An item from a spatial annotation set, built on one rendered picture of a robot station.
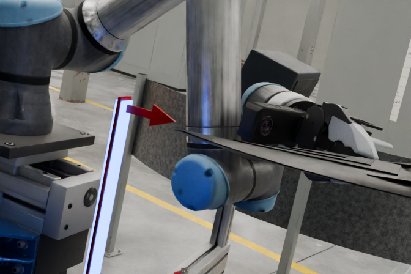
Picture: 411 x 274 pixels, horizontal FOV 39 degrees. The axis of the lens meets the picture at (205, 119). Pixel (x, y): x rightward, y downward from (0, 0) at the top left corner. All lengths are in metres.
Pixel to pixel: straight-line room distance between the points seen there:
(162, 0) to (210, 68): 0.27
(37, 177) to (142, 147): 1.94
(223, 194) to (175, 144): 1.91
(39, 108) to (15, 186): 0.14
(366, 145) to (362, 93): 6.28
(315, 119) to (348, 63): 6.29
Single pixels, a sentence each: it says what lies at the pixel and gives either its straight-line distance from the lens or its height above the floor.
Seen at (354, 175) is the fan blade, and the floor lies 1.19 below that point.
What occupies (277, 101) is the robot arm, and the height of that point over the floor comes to 1.20.
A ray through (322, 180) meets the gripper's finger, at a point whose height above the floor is 1.14.
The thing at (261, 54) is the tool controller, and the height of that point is 1.25.
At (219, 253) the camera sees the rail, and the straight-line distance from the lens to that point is 1.15.
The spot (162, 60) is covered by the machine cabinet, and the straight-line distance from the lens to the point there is 10.51.
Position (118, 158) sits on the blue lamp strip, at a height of 1.12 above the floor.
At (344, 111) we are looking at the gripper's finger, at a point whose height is 1.22.
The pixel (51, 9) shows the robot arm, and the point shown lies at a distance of 1.03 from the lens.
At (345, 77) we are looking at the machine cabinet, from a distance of 7.00.
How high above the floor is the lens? 1.29
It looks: 9 degrees down
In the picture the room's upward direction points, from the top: 12 degrees clockwise
